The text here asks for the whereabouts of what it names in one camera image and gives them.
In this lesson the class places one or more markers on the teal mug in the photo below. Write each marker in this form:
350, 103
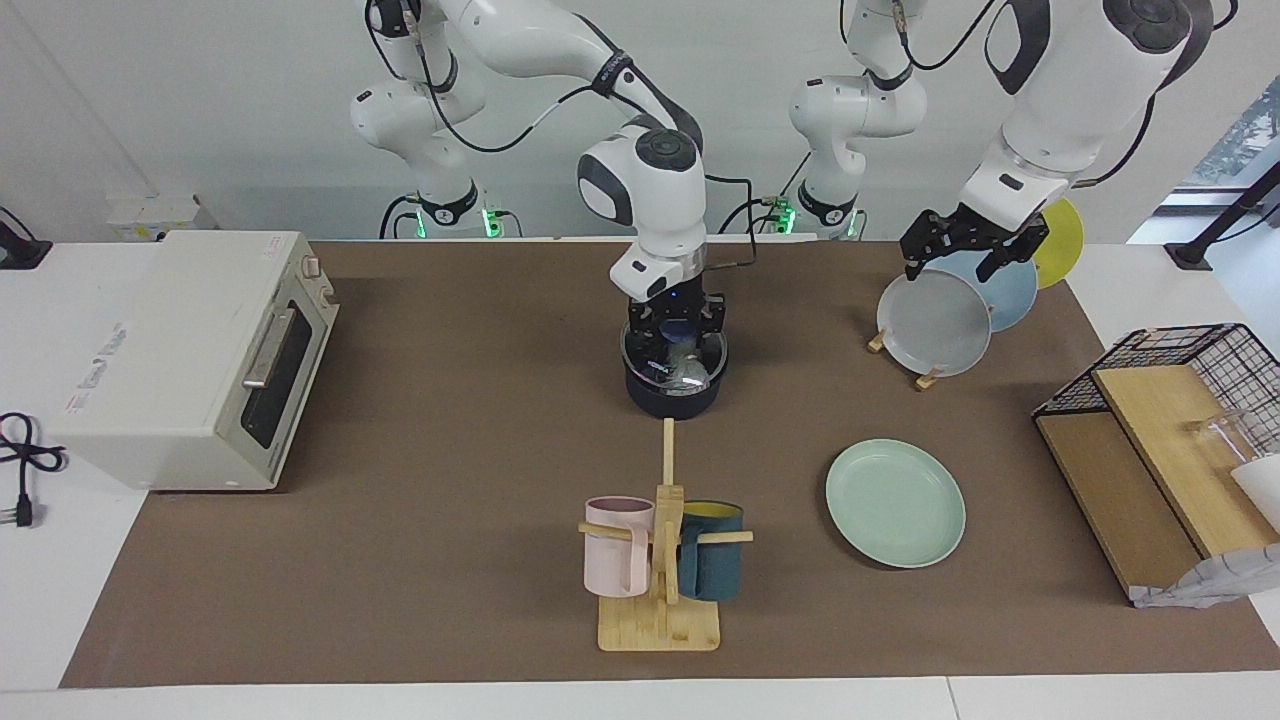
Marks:
712, 565

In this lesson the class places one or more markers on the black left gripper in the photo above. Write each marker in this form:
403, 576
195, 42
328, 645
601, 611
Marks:
965, 230

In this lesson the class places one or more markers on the pale green plate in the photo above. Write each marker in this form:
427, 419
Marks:
895, 505

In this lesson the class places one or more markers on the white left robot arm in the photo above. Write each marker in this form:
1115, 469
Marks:
1060, 110

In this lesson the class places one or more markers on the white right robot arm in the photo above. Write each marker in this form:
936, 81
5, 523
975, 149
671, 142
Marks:
650, 200

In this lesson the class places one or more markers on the wooden mug tree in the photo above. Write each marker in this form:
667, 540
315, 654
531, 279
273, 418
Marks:
660, 625

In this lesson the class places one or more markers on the brown table mat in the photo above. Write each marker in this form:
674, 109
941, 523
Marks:
400, 580

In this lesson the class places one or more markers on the grey plate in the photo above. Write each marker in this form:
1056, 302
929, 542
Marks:
935, 325

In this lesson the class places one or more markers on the cream toaster oven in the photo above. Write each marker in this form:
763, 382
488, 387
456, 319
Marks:
150, 350

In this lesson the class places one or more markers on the pink mug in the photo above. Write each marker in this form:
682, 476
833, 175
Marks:
615, 560

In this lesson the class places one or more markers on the black desk mount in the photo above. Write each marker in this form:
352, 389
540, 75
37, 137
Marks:
20, 252

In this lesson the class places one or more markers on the wooden plate rack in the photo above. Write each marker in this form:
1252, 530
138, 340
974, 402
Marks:
928, 380

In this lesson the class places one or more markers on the yellow plate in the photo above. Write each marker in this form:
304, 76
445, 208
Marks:
1065, 245

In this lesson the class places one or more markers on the clear glass cup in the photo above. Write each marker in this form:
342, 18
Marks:
1225, 435

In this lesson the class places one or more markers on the light blue plate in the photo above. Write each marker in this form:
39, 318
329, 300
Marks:
1015, 295

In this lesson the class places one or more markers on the white cup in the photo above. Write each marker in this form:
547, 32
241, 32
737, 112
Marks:
1262, 490

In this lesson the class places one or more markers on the glass lid with blue knob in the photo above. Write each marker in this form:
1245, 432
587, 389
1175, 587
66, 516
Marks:
640, 368

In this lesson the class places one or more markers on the grey marbled cloth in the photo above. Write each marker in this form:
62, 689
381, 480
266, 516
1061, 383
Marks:
1210, 580

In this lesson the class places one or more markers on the white power strip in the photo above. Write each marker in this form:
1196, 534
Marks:
150, 212

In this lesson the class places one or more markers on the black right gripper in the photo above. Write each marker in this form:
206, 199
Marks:
645, 318

